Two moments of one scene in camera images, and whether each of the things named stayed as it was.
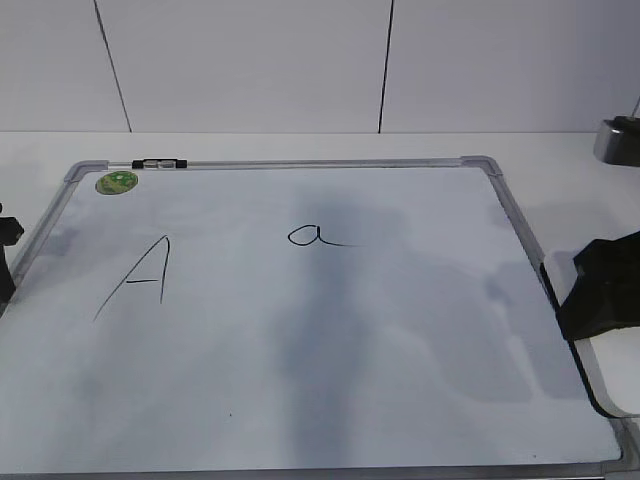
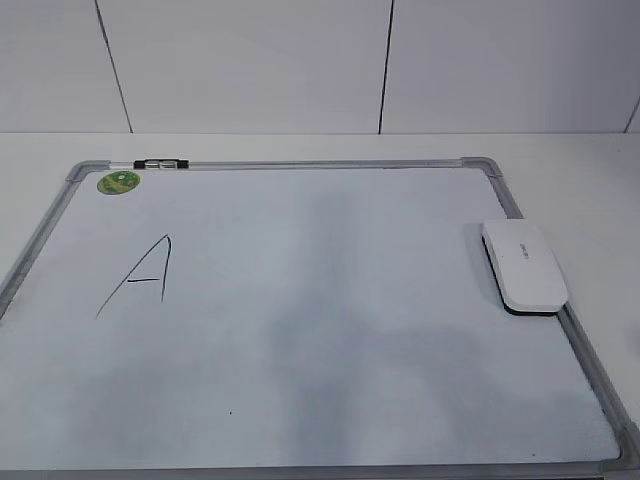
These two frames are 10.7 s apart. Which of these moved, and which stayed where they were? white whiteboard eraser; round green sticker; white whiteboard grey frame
Moved: white whiteboard eraser
Stayed: white whiteboard grey frame; round green sticker
